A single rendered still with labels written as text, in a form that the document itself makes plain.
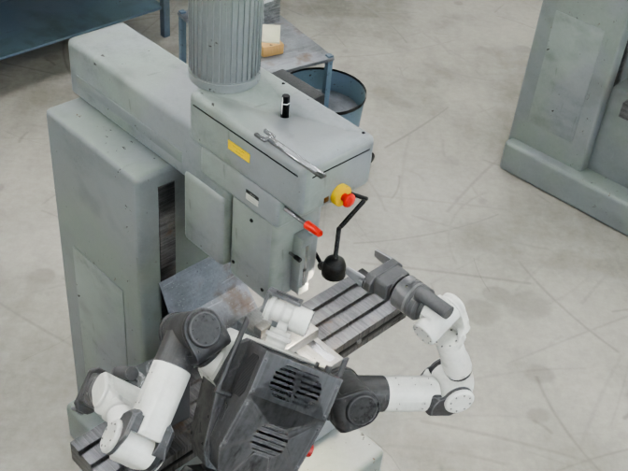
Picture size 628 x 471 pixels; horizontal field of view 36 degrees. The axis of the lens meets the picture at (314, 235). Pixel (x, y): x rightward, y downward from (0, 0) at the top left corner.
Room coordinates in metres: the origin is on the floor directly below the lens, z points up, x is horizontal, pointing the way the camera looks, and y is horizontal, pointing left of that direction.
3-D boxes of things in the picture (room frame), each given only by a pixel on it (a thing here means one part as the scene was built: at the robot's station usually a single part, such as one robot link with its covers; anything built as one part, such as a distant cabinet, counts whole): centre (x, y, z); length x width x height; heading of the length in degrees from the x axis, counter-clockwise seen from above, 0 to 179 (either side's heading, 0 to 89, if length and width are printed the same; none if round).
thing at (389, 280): (1.75, -0.21, 1.70); 0.13 x 0.12 x 0.10; 138
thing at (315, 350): (2.20, 0.04, 1.01); 0.35 x 0.15 x 0.11; 48
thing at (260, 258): (2.17, 0.11, 1.47); 0.21 x 0.19 x 0.32; 137
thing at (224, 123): (2.18, 0.12, 1.81); 0.47 x 0.26 x 0.16; 47
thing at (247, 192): (2.20, 0.14, 1.68); 0.34 x 0.24 x 0.10; 47
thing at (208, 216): (2.30, 0.25, 1.47); 0.24 x 0.19 x 0.26; 137
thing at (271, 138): (1.98, 0.08, 1.89); 0.24 x 0.04 x 0.01; 46
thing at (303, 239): (2.09, 0.03, 1.45); 0.04 x 0.04 x 0.21; 47
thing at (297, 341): (2.18, 0.03, 1.05); 0.15 x 0.06 x 0.04; 138
